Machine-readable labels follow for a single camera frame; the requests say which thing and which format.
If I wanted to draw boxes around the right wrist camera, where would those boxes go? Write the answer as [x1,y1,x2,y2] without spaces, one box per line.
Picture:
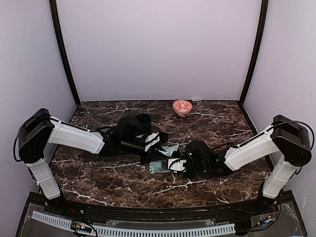
[157,158,187,173]

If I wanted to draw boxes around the black corner post left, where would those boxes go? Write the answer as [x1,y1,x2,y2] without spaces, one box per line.
[49,0,81,106]

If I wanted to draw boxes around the black front rail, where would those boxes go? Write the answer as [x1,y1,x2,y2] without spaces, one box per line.
[27,191,293,223]

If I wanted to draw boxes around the red patterned white bowl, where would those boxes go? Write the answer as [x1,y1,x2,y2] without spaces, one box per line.
[172,100,193,117]

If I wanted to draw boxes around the black corner post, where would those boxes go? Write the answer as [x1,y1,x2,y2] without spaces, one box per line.
[49,0,81,106]
[239,0,269,106]

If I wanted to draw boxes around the white slotted cable duct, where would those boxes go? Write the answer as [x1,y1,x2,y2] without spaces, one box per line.
[31,211,236,237]

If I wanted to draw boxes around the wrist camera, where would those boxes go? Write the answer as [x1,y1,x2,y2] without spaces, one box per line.
[144,132,160,152]
[157,158,187,173]

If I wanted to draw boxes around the dark green mug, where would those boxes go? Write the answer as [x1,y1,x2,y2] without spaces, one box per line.
[136,114,152,134]

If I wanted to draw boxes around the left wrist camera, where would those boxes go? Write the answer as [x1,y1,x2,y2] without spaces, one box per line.
[144,132,160,152]

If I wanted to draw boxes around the black corner post right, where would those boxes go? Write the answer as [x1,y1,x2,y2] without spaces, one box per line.
[239,0,269,106]

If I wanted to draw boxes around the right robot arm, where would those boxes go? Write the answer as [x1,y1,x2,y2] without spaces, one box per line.
[184,115,315,199]

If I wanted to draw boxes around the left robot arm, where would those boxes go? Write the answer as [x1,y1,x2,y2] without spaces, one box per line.
[13,108,169,200]

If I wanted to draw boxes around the mint green folding umbrella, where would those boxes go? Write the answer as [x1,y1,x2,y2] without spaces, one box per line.
[149,144,179,174]

